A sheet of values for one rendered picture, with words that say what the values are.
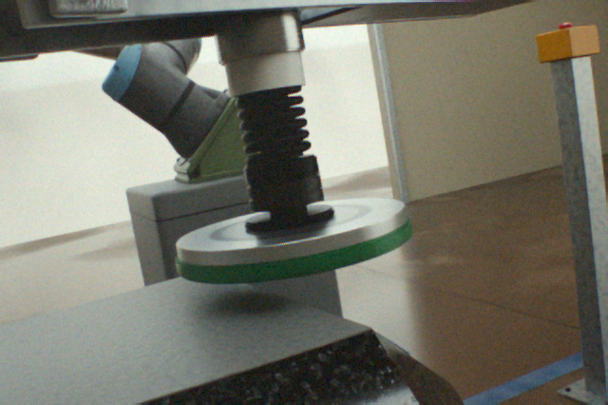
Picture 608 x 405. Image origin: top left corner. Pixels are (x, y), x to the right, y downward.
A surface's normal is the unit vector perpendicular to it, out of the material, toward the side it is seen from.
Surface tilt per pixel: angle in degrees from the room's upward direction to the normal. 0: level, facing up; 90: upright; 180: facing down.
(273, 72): 90
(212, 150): 90
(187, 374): 0
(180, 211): 90
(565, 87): 90
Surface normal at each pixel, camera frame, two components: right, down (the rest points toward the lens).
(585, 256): -0.88, 0.20
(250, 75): -0.32, 0.17
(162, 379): -0.16, -0.98
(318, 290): 0.40, 0.04
